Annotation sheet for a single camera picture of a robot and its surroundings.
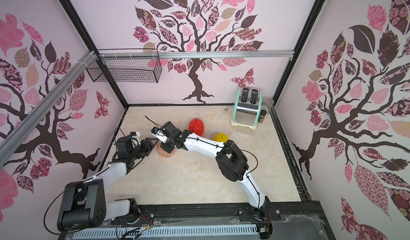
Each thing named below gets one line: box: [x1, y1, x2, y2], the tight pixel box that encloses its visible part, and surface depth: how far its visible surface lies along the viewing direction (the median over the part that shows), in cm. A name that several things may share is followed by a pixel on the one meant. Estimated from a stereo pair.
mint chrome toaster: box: [230, 86, 263, 131], surface depth 100 cm
